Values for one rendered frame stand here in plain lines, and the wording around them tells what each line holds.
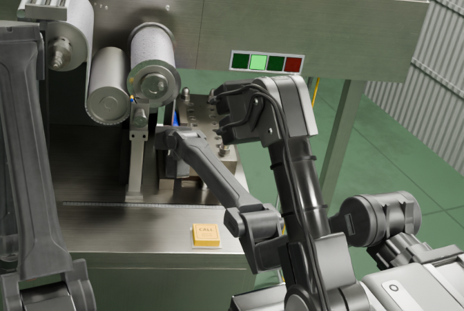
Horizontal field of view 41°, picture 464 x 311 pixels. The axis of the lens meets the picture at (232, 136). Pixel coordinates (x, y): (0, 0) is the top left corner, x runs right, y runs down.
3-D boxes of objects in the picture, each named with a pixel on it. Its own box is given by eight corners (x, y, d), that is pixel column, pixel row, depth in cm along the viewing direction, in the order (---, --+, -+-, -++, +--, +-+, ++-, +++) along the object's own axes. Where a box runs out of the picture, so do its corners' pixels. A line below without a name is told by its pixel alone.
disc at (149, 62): (122, 103, 173) (132, 54, 166) (122, 101, 173) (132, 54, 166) (175, 111, 177) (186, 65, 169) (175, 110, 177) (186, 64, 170)
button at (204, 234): (193, 247, 170) (195, 240, 169) (191, 229, 176) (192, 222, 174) (219, 247, 171) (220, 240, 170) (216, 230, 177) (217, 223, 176)
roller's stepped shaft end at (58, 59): (48, 73, 154) (48, 61, 152) (51, 62, 159) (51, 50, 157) (62, 74, 154) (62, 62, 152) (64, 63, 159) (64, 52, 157)
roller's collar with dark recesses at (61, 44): (45, 68, 159) (44, 44, 156) (47, 57, 164) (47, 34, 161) (70, 69, 160) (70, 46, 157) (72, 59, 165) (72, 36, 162)
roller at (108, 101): (85, 122, 175) (87, 84, 169) (90, 80, 196) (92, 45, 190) (129, 124, 177) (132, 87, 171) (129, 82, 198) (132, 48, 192)
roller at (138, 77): (129, 99, 172) (137, 62, 167) (129, 58, 194) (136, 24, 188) (170, 106, 175) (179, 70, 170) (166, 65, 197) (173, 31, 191)
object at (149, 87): (134, 85, 168) (157, 70, 167) (134, 81, 170) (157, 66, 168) (151, 104, 172) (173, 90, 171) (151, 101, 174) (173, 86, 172)
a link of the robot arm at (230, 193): (287, 215, 131) (240, 222, 125) (281, 238, 133) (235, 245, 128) (204, 125, 164) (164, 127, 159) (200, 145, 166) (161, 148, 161)
